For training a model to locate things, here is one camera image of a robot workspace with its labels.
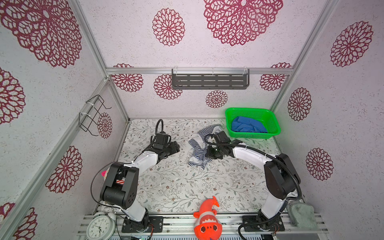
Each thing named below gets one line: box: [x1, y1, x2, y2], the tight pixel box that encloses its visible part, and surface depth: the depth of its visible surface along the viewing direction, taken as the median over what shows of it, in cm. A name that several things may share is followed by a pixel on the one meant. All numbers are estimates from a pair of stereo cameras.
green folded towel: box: [286, 201, 318, 229], surface depth 77 cm
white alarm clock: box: [86, 212, 116, 240], surface depth 71 cm
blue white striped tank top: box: [188, 124, 223, 168], surface depth 103 cm
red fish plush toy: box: [193, 196, 223, 240], surface depth 68 cm
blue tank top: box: [231, 116, 268, 133], surface depth 112 cm
